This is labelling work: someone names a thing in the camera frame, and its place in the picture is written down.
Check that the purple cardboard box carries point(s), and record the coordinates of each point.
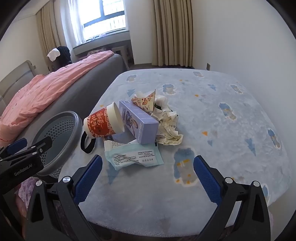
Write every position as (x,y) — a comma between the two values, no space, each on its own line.
(143,125)

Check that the purple fuzzy cloth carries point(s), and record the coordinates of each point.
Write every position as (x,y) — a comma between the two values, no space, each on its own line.
(25,192)

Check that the grey bed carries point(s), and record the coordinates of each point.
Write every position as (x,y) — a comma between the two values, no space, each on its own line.
(92,83)

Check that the red paper cup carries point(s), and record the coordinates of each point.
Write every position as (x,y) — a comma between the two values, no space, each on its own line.
(99,125)

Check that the light blue printed blanket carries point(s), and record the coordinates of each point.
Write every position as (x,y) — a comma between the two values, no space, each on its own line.
(208,104)

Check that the white tissue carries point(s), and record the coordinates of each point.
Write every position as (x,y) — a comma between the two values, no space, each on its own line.
(160,100)

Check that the pale blue wipe packet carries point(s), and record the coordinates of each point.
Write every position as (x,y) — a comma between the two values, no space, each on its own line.
(131,157)

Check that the grey headboard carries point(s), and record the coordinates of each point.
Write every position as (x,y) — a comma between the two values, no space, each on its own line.
(16,78)

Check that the brown chair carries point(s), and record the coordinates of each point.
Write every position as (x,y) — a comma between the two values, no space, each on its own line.
(52,64)

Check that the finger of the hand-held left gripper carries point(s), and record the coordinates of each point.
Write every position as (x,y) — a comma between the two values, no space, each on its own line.
(41,143)
(17,144)

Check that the beige snack wrapper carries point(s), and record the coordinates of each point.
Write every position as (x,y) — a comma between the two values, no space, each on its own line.
(145,102)

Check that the pink duvet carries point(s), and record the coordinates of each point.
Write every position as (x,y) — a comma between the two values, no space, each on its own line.
(46,92)

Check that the white paper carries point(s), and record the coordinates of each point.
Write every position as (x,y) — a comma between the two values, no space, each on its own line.
(167,131)

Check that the white cloth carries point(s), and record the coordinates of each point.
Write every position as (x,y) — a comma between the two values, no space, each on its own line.
(53,54)

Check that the beige curtain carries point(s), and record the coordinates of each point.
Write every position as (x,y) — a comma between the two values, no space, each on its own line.
(173,32)
(46,30)

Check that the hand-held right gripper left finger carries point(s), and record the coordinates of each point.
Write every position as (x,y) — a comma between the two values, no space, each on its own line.
(89,178)

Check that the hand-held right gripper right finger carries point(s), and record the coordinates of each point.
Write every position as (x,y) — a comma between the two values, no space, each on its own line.
(207,180)

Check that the white sheer curtain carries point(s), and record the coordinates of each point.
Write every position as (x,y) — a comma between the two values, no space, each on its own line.
(74,23)

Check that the dark garment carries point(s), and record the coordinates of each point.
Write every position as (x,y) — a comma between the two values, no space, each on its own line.
(64,55)

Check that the grey perforated plastic basket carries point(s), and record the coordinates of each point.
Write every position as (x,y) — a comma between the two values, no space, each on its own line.
(57,129)

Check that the grey window sill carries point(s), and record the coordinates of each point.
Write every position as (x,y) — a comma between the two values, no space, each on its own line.
(104,41)

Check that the black tape roll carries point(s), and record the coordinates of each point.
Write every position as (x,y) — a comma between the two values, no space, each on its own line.
(82,143)

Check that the window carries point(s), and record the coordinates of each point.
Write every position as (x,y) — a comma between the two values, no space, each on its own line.
(111,11)

